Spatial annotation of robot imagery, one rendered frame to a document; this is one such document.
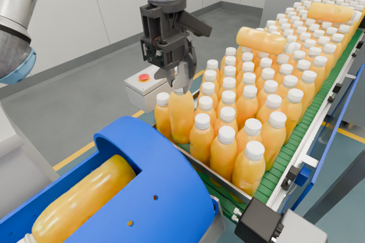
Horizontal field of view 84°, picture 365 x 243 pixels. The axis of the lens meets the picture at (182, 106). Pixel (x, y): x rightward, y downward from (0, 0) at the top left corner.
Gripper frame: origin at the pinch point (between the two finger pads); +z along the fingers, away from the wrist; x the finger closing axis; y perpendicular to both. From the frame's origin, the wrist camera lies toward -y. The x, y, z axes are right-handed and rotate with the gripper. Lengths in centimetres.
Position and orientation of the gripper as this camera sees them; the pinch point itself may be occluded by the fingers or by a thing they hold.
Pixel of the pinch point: (180, 84)
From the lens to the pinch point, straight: 51.6
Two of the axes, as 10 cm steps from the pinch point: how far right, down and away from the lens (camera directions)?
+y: -6.6, 5.1, -5.4
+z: 0.4, 7.5, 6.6
